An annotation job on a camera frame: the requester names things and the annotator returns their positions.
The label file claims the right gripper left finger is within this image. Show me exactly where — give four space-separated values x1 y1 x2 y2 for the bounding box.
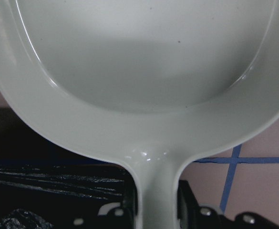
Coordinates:
121 177 138 229

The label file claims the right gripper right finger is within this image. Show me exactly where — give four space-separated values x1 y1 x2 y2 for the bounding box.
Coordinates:
177 180 199 229

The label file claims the pale green dustpan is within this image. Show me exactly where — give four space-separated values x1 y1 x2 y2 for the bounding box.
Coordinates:
0 0 279 229

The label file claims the black trash bag bin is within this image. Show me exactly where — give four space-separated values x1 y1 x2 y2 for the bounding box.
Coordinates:
0 108 131 229

